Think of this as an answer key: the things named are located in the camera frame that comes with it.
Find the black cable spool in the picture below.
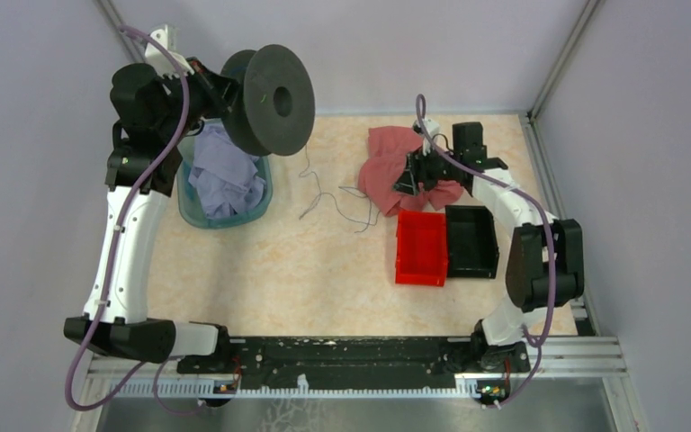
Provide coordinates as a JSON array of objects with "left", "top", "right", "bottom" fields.
[{"left": 220, "top": 44, "right": 316, "bottom": 157}]

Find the red plastic bin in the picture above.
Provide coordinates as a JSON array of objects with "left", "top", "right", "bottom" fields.
[{"left": 395, "top": 210, "right": 448, "bottom": 287}]

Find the lavender cloth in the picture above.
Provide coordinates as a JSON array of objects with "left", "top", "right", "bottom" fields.
[{"left": 188, "top": 121, "right": 266, "bottom": 221}]

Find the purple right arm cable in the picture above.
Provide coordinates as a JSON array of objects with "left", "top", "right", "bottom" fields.
[{"left": 414, "top": 94, "right": 559, "bottom": 410}]

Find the teal plastic tray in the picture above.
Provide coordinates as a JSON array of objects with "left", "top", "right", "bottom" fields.
[{"left": 176, "top": 121, "right": 273, "bottom": 230}]

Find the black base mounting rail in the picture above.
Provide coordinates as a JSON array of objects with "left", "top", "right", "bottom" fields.
[{"left": 176, "top": 335, "right": 531, "bottom": 392}]

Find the thin blue wire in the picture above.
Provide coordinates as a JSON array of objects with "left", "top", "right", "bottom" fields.
[{"left": 297, "top": 146, "right": 382, "bottom": 235}]

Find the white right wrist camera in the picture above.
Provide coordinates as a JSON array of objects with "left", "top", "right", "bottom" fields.
[{"left": 412, "top": 117, "right": 440, "bottom": 156}]

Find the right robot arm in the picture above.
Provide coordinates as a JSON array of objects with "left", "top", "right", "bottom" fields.
[{"left": 394, "top": 118, "right": 585, "bottom": 371}]

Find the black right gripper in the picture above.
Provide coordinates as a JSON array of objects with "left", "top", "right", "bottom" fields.
[{"left": 390, "top": 141, "right": 461, "bottom": 197}]

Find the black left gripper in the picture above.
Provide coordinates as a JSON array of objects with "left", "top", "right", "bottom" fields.
[{"left": 157, "top": 55, "right": 243, "bottom": 143}]

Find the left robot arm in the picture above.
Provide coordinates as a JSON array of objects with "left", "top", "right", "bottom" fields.
[{"left": 63, "top": 58, "right": 241, "bottom": 373}]

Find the black plastic bin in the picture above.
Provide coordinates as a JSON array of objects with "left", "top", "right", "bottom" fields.
[{"left": 444, "top": 205, "right": 500, "bottom": 280}]

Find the pink cloth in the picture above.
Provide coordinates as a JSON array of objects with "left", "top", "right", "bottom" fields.
[{"left": 357, "top": 126, "right": 464, "bottom": 218}]

